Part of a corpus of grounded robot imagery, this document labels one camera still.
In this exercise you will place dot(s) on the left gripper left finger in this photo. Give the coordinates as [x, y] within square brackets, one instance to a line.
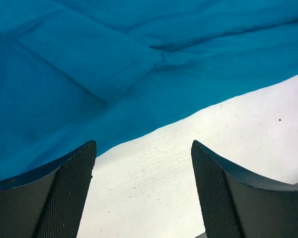
[48, 201]

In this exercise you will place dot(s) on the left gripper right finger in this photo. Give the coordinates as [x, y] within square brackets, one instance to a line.
[238, 203]

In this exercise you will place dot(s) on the blue t shirt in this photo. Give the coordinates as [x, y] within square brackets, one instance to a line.
[114, 70]

